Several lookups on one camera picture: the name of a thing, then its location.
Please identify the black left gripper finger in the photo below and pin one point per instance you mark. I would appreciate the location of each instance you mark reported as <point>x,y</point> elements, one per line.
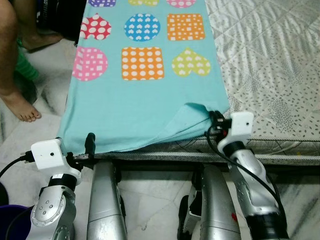
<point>90,142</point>

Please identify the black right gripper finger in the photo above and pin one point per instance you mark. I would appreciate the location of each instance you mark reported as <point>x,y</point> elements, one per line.
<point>216,116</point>

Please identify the teal patterned blanket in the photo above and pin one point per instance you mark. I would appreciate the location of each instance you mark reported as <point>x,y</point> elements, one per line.
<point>140,105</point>

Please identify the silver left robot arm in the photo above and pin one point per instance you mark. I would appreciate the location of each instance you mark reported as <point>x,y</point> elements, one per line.
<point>50,215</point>

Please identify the left robot leg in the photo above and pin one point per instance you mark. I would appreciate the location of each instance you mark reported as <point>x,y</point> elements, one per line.
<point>105,210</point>

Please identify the robot leg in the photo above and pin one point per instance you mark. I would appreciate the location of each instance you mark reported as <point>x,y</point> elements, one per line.
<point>105,210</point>
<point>217,210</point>

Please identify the grey quilted mattress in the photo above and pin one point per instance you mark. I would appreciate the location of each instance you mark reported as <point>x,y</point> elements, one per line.
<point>270,60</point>

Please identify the right robot leg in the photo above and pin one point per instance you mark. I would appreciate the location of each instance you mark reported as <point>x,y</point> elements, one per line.
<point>217,210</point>

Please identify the purple plastic bin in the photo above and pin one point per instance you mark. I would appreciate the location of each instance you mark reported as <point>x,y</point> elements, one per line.
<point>12,222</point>

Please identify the green plastic stool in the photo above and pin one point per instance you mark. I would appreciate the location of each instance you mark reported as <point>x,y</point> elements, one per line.
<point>25,67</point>

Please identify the person in grey shirt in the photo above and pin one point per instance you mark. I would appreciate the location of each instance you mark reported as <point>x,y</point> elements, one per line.
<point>10,50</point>

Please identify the black bag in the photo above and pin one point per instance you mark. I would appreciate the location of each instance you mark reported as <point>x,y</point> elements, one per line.
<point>65,17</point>

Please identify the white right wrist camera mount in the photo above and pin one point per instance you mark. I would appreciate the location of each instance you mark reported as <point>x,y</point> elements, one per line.
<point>241,125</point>

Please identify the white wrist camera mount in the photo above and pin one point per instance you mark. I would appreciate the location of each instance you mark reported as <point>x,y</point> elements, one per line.
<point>47,155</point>
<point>241,125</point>

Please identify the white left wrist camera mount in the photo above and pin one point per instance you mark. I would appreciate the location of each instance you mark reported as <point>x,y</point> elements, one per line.
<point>47,155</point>

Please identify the dark bed frame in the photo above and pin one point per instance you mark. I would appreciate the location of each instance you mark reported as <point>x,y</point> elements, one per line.
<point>165,167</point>

